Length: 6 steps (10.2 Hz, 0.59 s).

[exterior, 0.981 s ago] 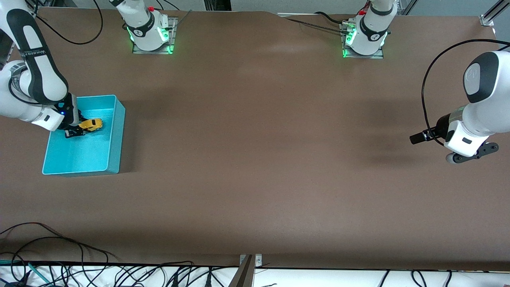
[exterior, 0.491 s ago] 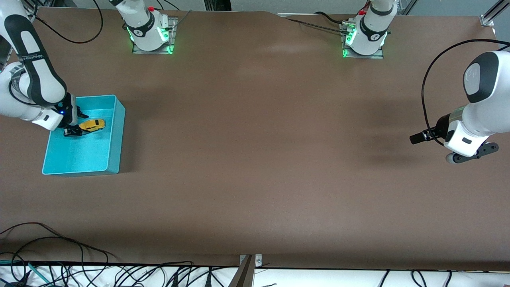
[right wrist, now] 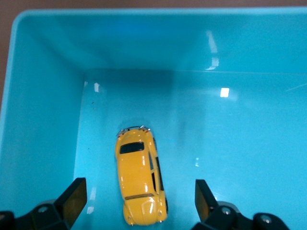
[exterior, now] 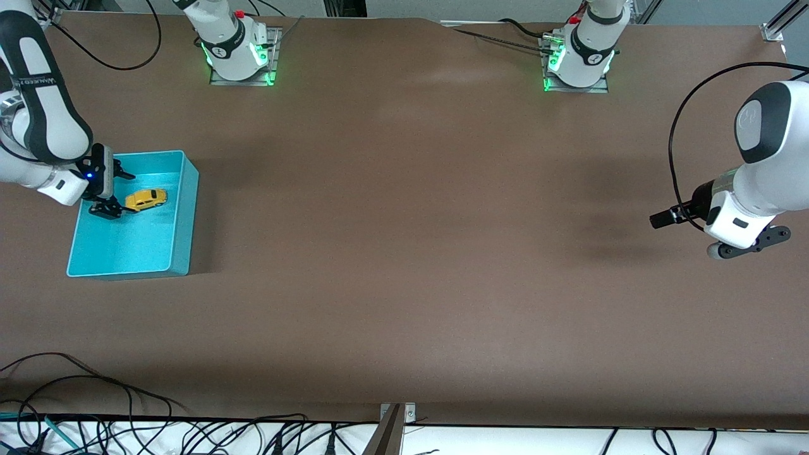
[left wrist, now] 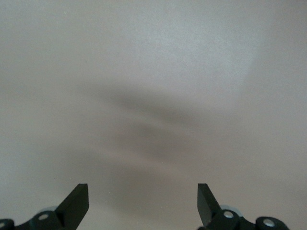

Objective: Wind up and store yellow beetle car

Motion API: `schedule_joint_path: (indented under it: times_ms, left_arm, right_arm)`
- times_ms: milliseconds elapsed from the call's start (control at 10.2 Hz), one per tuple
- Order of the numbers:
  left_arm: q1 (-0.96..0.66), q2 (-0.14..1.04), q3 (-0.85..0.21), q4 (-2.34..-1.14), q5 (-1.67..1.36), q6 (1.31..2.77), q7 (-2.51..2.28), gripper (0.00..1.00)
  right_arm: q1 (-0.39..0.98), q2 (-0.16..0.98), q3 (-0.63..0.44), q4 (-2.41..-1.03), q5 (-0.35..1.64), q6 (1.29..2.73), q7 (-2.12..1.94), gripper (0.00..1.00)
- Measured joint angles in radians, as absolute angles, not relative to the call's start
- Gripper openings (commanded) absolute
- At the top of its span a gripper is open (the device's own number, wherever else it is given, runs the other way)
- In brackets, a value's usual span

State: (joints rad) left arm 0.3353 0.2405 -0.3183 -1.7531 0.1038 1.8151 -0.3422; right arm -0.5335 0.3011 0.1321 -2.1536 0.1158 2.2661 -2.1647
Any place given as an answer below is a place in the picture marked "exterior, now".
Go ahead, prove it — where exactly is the yellow beetle toy car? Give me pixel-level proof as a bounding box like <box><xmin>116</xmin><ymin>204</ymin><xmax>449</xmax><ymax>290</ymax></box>
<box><xmin>125</xmin><ymin>188</ymin><xmax>168</xmax><ymax>212</ymax></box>

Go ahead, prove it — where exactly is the black base cable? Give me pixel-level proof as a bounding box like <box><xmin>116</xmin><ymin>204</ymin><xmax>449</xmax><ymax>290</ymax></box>
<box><xmin>452</xmin><ymin>18</ymin><xmax>557</xmax><ymax>54</ymax></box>

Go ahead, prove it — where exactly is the black left camera mount bracket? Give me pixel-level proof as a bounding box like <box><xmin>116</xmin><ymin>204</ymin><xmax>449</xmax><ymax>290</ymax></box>
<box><xmin>719</xmin><ymin>226</ymin><xmax>792</xmax><ymax>258</ymax></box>

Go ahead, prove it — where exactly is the silver table bracket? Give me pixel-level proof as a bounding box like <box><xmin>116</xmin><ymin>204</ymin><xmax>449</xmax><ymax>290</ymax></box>
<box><xmin>379</xmin><ymin>403</ymin><xmax>417</xmax><ymax>423</ymax></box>

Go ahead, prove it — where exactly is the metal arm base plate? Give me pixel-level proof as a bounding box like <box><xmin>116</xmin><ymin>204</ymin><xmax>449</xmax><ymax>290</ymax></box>
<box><xmin>210</xmin><ymin>27</ymin><xmax>282</xmax><ymax>87</ymax></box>
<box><xmin>540</xmin><ymin>35</ymin><xmax>611</xmax><ymax>94</ymax></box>

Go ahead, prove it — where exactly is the black right arm cable loop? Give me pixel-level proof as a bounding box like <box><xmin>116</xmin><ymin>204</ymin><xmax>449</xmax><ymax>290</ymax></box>
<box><xmin>38</xmin><ymin>0</ymin><xmax>162</xmax><ymax>71</ymax></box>

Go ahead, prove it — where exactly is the teal plastic bin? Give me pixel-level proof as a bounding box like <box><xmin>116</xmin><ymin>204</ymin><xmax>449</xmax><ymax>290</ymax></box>
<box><xmin>66</xmin><ymin>150</ymin><xmax>200</xmax><ymax>279</ymax></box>

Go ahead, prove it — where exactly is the long black floor cable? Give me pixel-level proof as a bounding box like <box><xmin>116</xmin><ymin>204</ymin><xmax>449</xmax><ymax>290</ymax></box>
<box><xmin>0</xmin><ymin>352</ymin><xmax>187</xmax><ymax>418</ymax></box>

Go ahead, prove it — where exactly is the aluminium profile rail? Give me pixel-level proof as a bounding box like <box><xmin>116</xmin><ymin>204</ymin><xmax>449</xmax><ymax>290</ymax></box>
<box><xmin>762</xmin><ymin>0</ymin><xmax>809</xmax><ymax>42</ymax></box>

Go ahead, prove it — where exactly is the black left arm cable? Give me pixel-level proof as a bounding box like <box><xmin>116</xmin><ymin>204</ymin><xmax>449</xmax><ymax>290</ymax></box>
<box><xmin>668</xmin><ymin>61</ymin><xmax>809</xmax><ymax>233</ymax></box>

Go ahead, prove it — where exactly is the grey angled metal bar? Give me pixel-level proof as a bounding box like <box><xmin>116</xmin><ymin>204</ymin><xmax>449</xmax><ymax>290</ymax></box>
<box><xmin>362</xmin><ymin>404</ymin><xmax>405</xmax><ymax>455</ymax></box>

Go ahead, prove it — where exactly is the teal floor cable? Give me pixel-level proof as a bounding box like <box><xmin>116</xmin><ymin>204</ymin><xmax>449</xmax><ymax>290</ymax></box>
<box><xmin>0</xmin><ymin>411</ymin><xmax>80</xmax><ymax>451</ymax></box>

